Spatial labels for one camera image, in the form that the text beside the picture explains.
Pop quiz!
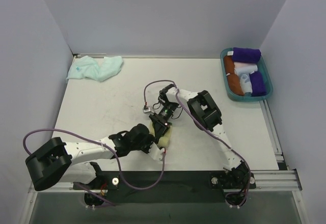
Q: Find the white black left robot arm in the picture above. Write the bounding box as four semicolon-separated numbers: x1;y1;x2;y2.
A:
25;124;164;191

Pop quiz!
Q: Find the purple rolled towel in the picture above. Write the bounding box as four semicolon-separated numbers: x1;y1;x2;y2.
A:
250;71;267;97
232;47;261;64

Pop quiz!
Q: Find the aluminium frame rail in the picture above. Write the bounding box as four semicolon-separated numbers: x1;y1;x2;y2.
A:
32;165;302;191

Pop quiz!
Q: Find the pink rolled towel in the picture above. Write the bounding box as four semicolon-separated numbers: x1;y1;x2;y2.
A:
234;62;258;73

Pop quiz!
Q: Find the white blue rolled towel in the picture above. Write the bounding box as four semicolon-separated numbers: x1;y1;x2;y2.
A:
235;71;253;96

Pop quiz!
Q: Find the teal plastic basket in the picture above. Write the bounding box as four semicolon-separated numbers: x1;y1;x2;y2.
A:
220;47;273;102

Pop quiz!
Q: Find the green and yellow patterned towel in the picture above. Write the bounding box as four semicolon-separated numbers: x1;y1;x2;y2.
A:
149;122;173;148

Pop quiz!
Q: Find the purple rolled towel right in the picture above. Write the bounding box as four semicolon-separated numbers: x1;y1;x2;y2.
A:
250;71;267;97

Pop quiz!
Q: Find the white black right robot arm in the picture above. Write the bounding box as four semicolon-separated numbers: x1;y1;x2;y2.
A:
149;84;251;188

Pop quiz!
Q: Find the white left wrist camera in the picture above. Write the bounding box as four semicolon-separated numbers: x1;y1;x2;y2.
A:
148;143;166;161

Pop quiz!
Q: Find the orange brown rolled towel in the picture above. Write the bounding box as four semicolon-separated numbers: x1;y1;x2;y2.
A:
223;56;244;96

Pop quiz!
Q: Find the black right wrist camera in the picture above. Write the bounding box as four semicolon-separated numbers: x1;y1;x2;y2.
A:
158;102;179;121

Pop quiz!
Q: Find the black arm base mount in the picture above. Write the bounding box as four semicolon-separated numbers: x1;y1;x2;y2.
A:
72;171;256;205

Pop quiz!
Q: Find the light mint towel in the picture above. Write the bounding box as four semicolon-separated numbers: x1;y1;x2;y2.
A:
66;55;124;82

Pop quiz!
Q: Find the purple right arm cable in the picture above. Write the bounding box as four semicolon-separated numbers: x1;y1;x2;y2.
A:
143;80;252;207

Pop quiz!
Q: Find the purple rolled towel top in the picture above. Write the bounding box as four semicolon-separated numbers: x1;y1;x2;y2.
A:
232;47;261;64

